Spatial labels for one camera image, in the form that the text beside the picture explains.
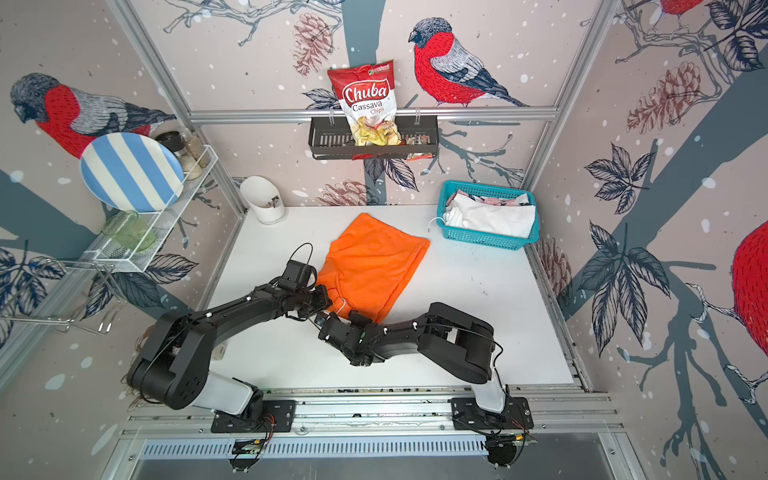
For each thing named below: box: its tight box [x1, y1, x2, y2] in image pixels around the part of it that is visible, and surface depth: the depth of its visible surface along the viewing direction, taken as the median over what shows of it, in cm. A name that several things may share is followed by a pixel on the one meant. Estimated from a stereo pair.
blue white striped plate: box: [80, 132, 185, 213], surface depth 74 cm
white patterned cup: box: [240, 175, 285, 225], surface depth 113 cm
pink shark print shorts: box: [446, 189, 531, 206], surface depth 117 cm
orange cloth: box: [316, 213, 431, 323], surface depth 105 cm
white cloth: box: [443, 194, 536, 237], surface depth 109 cm
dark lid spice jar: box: [155, 131, 203, 180], surface depth 83 cm
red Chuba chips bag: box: [328, 60, 402, 147], surface depth 83 cm
